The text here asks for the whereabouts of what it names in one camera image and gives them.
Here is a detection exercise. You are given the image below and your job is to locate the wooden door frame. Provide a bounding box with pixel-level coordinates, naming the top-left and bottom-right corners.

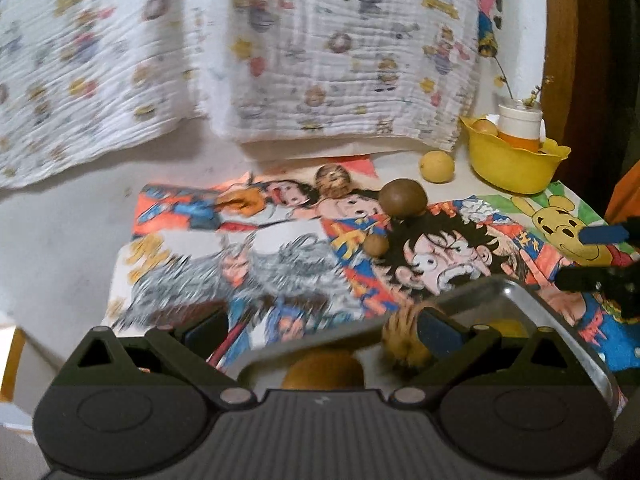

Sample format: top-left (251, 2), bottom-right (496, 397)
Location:
top-left (541, 0), bottom-right (610, 166)

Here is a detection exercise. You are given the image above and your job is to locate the left white printed cloth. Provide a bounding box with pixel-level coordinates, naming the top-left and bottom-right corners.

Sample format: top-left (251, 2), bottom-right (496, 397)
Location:
top-left (1, 0), bottom-right (202, 188)

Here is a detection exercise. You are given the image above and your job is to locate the yellow lemon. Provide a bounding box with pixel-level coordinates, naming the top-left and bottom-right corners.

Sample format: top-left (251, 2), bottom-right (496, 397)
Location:
top-left (419, 151), bottom-right (456, 183)

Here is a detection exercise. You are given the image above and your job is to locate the striped beige melon fruit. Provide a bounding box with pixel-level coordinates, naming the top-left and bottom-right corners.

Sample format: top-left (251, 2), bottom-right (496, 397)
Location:
top-left (382, 301), bottom-right (444, 372)

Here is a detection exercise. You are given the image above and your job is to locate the silver metal tray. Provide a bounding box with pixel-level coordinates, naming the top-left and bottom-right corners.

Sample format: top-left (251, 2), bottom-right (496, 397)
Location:
top-left (228, 275), bottom-right (626, 415)

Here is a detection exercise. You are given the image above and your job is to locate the striped brown round fruit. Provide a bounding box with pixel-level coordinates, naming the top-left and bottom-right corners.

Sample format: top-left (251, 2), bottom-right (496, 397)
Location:
top-left (314, 164), bottom-right (352, 198)

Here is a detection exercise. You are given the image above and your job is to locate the small brown kiwi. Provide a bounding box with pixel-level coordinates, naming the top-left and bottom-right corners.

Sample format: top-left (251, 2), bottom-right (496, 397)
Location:
top-left (361, 233), bottom-right (390, 258)

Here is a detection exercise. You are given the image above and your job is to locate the yellow plastic bowl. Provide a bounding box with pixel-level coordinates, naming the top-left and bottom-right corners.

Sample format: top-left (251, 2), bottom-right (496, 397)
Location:
top-left (459, 116), bottom-right (572, 195)

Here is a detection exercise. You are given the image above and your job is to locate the fruit in yellow bowl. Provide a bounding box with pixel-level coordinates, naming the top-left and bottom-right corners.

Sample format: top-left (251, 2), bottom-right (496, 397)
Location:
top-left (472, 118), bottom-right (498, 136)

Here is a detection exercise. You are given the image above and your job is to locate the cartoon wall poster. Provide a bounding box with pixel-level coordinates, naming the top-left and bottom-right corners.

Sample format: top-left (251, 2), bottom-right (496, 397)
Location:
top-left (477, 0), bottom-right (502, 58)

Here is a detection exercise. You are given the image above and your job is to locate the brown pear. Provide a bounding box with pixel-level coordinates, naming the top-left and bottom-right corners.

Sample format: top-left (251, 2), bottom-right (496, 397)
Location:
top-left (281, 350), bottom-right (364, 391)

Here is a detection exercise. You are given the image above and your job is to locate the colourful cartoon table cloth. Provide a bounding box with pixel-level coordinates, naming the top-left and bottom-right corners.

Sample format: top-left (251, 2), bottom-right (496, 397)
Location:
top-left (104, 158), bottom-right (639, 372)

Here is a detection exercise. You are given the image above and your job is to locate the white orange jar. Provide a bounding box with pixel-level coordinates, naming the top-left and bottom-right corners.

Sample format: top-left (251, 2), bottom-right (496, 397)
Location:
top-left (497, 99), bottom-right (542, 153)

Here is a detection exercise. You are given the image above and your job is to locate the right white printed cloth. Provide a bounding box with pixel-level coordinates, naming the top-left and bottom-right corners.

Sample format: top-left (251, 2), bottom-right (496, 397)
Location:
top-left (200, 0), bottom-right (478, 151)

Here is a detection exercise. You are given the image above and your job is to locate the yellow-green pear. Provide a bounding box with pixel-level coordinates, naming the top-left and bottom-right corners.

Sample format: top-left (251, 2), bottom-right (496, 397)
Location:
top-left (488, 318), bottom-right (529, 338)

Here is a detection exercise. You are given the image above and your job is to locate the white printed cloth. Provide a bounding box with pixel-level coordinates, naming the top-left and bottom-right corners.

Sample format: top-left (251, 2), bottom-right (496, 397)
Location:
top-left (1, 0), bottom-right (202, 188)
top-left (200, 0), bottom-right (478, 151)

